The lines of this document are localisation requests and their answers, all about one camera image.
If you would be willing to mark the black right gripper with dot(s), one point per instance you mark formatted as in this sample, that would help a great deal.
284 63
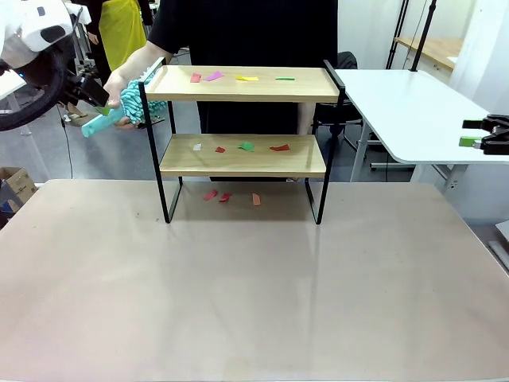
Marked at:
497 135

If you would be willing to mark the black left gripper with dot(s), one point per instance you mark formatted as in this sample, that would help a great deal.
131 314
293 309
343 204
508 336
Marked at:
87 90

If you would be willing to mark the teal chenille duster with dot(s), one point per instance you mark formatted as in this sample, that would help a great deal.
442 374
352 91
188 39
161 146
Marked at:
133 99

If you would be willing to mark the person's left forearm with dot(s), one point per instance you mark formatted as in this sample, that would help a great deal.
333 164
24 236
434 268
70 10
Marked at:
305 119

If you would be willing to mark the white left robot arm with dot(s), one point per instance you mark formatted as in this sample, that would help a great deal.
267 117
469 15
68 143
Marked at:
24 24

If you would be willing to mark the two-tier wood metal shelf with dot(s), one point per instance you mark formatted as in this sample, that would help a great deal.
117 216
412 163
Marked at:
242 159

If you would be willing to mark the person's right hand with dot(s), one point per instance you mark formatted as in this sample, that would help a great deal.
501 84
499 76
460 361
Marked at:
112 89

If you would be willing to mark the large white side table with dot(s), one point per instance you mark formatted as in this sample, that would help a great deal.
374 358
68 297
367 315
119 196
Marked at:
409 111

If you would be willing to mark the person in yellow apron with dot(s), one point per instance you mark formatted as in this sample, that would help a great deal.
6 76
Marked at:
119 28

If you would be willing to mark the wooden top desk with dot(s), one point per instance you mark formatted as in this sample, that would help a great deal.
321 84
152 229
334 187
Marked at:
437 47

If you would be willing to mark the small white table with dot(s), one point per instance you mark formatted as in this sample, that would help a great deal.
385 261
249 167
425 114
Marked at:
8 89

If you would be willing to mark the thick black pole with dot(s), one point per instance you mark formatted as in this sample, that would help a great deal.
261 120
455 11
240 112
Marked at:
423 36

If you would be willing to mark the brown cardboard box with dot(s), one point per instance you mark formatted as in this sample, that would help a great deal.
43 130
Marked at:
22 183

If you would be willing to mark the purple paper scrap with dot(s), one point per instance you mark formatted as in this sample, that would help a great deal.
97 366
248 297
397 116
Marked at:
214 76

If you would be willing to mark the thin black tripod stand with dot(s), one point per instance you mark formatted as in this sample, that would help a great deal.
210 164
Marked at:
399 32

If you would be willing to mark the black office chair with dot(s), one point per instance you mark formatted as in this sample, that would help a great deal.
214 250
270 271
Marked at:
346 60

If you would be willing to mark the yellow paper scrap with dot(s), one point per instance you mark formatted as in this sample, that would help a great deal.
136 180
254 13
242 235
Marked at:
246 79

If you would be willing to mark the crumpled green paper scrap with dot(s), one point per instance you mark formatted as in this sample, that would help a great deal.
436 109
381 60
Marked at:
247 146

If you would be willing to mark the person's black shirt torso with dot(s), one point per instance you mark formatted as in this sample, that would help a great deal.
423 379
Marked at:
246 32

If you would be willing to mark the orange paper scrap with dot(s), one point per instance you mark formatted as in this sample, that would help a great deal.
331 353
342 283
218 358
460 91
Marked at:
256 199

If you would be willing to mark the wide red paper scrap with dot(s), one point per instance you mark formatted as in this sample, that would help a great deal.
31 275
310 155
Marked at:
280 148

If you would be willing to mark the green paper strip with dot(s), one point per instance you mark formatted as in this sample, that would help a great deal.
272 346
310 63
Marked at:
285 78

